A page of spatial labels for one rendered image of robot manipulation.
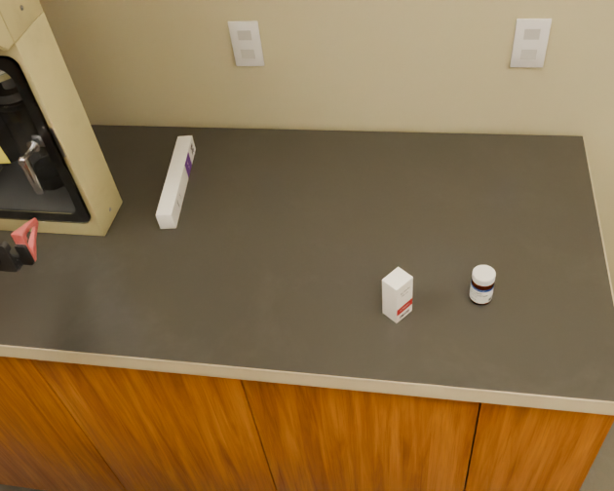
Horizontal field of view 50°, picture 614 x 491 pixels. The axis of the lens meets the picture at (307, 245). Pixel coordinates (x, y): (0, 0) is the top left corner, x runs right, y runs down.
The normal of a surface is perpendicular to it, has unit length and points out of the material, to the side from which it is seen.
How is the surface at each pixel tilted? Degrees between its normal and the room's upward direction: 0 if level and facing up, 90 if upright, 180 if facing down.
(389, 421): 90
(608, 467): 0
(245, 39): 90
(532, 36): 90
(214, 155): 0
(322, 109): 90
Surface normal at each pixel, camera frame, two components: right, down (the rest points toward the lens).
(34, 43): 0.98, 0.06
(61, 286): -0.10, -0.68
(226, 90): -0.17, 0.73
